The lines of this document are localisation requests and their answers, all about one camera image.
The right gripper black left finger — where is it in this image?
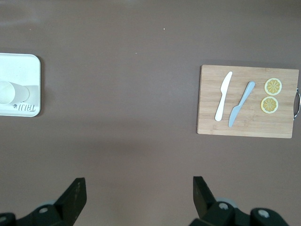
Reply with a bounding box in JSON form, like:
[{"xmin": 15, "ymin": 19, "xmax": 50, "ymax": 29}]
[{"xmin": 0, "ymin": 177, "xmax": 87, "ymax": 226}]

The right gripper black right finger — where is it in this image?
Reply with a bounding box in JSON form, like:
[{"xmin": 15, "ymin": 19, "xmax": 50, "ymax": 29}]
[{"xmin": 189, "ymin": 176, "xmax": 290, "ymax": 226}]

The white plastic cup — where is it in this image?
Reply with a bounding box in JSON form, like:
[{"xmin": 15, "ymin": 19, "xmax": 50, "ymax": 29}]
[{"xmin": 0, "ymin": 81, "xmax": 31, "ymax": 105}]

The white bear print tray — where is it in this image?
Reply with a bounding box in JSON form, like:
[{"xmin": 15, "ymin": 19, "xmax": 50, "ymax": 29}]
[{"xmin": 0, "ymin": 53, "xmax": 41, "ymax": 118}]

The bamboo cutting board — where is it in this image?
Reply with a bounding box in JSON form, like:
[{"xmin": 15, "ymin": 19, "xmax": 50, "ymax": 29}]
[{"xmin": 196, "ymin": 65, "xmax": 301, "ymax": 139}]

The grey plastic knife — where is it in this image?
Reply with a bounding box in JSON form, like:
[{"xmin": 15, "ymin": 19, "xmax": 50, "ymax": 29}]
[{"xmin": 228, "ymin": 81, "xmax": 256, "ymax": 128}]

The white plastic knife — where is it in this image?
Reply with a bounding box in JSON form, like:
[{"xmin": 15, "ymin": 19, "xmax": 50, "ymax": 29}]
[{"xmin": 214, "ymin": 71, "xmax": 234, "ymax": 122}]

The yellow lemon slice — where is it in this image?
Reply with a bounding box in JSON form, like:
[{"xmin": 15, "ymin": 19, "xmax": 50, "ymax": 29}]
[
  {"xmin": 260, "ymin": 96, "xmax": 279, "ymax": 114},
  {"xmin": 264, "ymin": 77, "xmax": 283, "ymax": 96}
]

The brown table mat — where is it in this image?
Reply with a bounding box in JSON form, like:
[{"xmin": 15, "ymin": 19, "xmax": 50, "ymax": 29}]
[{"xmin": 0, "ymin": 0, "xmax": 301, "ymax": 226}]

